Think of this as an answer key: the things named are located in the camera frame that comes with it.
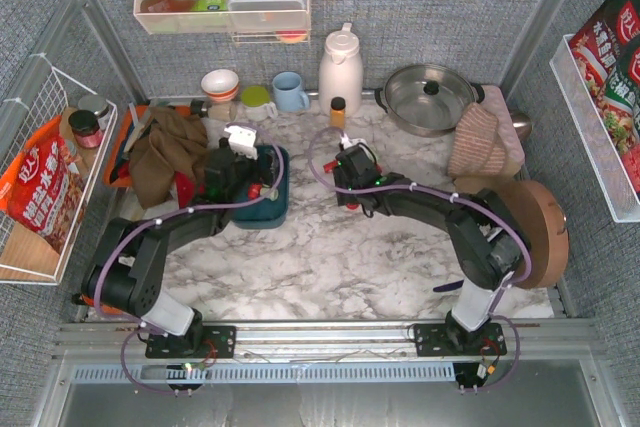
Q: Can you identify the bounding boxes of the red cloth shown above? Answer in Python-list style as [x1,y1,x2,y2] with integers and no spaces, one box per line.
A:
[174,172,200,209]

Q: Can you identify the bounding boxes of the teal storage basket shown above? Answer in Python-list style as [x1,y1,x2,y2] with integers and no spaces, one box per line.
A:
[232,145,289,230]

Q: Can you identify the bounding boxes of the brown cloth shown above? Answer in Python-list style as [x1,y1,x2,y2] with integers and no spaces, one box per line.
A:
[128,107,208,209]

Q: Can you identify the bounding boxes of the pink striped towel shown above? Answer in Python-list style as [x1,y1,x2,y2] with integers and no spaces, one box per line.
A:
[447,103,507,178]

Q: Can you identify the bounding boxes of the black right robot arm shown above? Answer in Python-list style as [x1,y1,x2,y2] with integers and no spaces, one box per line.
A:
[324,144,532,333]

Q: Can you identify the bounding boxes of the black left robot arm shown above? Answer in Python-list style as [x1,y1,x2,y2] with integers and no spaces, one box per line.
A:
[81,139,288,337]

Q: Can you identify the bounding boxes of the orange spice bottle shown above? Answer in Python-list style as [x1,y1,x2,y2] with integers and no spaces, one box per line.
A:
[329,97,346,129]

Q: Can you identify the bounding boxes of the pepper grinder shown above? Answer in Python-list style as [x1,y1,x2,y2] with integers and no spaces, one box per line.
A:
[189,99,237,122]

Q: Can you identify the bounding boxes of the green lid cup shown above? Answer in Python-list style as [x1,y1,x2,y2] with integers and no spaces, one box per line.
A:
[241,85,278,122]

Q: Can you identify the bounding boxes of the white orange bowl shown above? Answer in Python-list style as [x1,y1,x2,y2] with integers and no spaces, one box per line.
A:
[201,69,239,102]

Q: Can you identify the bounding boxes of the blue mug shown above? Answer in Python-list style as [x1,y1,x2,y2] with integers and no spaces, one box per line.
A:
[272,72,310,113]

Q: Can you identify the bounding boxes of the steel pot with lid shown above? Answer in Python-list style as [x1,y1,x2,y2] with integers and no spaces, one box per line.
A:
[374,64,485,137]

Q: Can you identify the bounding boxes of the white thermos jug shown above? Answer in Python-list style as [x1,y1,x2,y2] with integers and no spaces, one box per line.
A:
[318,23,364,116]

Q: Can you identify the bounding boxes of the orange tray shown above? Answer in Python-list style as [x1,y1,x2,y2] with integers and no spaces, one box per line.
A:
[102,104,194,188]

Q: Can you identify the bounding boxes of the silver lid jar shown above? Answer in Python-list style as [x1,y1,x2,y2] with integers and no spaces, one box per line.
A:
[77,94,110,119]

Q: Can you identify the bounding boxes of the brown cardboard sheet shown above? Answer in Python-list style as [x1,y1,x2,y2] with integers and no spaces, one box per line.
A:
[453,171,519,194]

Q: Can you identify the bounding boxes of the red lid jar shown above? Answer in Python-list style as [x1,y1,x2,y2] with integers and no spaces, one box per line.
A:
[68,110,103,149]

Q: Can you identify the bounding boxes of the pink egg tray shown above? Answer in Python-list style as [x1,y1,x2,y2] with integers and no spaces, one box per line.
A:
[480,85,525,166]

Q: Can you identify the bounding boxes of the clear plastic containers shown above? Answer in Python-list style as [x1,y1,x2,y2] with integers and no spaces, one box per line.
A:
[227,0,307,32]

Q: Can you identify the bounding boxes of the red snack bag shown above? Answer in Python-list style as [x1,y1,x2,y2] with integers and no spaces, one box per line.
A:
[1,116,84,253]

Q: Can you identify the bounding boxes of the orange cup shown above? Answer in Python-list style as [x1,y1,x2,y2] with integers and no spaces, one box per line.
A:
[79,294,95,307]

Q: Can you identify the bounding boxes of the round wooden board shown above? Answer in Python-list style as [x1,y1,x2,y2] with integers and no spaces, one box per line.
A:
[496,180,569,290]

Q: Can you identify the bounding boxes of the red seasoning packet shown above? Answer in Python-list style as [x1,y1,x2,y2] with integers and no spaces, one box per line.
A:
[569,0,639,192]

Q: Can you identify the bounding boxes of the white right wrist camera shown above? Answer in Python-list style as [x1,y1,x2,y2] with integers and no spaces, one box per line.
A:
[340,132,368,150]

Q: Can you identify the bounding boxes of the purple handled knife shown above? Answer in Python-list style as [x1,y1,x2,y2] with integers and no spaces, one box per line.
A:
[433,280,464,293]

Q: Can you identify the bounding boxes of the white wire basket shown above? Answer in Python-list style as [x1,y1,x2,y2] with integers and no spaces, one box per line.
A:
[1,65,118,285]

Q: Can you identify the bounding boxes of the white mesh wall basket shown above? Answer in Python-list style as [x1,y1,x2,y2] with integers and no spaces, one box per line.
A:
[549,34,639,224]

